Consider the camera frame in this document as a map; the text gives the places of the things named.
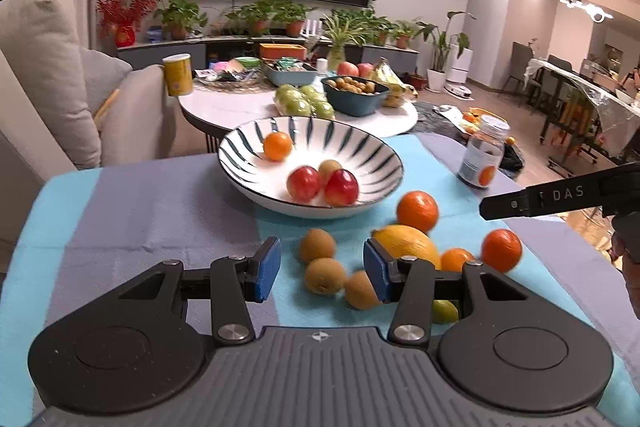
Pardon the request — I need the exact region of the red apple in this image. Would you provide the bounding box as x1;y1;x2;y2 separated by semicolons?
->
286;166;321;202

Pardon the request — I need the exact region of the grey blue snack tray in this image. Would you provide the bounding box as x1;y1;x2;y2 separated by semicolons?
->
262;57;317;87

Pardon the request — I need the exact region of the orange box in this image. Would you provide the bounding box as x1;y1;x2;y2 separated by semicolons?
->
259;42;307;62

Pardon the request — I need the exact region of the dining table with cover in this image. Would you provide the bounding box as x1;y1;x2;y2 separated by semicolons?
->
525;58;639;166

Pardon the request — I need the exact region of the white round coffee table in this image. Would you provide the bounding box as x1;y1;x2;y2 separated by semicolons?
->
178;81;419;150

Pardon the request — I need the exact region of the blue grey striped tablecloth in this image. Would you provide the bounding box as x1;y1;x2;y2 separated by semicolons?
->
1;155;639;426

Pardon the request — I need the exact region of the tall potted plant white pot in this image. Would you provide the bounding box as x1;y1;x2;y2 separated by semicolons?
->
414;11;475;93

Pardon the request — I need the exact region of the kiwi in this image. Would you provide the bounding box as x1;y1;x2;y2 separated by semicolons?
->
298;229;336;265
344;270;380;311
304;258;347;296

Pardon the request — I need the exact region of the green jujube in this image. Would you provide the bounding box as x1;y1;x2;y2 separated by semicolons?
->
432;300;459;324

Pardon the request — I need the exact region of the banana bunch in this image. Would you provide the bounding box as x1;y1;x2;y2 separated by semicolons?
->
369;57;418;108

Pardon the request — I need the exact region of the reddish brown plum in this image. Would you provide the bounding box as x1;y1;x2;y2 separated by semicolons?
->
324;169;359;207

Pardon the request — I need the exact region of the large yellow mango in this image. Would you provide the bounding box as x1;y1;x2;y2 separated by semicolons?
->
371;225;442;270

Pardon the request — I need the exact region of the small orange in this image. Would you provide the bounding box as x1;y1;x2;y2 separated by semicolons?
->
440;248;475;272

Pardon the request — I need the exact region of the clear jar orange label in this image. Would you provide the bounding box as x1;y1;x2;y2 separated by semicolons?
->
458;115;510;188

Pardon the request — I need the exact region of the grey tv cabinet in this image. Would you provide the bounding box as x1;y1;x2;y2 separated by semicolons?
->
116;36;419;76

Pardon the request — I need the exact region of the yellow basket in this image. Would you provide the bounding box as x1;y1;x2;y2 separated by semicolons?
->
460;107;504;134

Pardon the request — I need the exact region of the yellow canister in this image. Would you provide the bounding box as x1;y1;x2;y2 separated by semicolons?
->
163;53;193;98

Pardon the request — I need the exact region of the red flower vase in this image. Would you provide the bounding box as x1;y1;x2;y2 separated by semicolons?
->
96;0;158;49

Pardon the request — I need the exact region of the dark blue fruit bowl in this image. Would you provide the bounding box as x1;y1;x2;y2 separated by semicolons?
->
321;76;390;117

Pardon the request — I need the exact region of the small brown yellow fruit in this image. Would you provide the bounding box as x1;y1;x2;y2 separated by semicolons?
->
318;159;342;184

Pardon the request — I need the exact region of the beige sofa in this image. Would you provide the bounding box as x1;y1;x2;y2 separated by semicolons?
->
1;0;176;259

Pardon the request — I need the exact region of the striped white ceramic bowl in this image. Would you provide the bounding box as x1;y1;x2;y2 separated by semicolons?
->
218;116;404;220

